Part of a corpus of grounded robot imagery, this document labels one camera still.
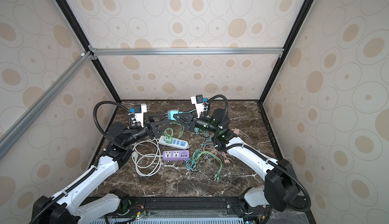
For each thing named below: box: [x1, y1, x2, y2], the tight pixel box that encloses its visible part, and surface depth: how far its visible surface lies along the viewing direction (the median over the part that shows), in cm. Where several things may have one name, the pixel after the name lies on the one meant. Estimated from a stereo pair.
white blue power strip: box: [158, 135, 190, 150], surface depth 96 cm
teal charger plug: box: [167, 108, 183, 121], surface depth 64 cm
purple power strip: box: [162, 150, 190, 161], surface depth 91 cm
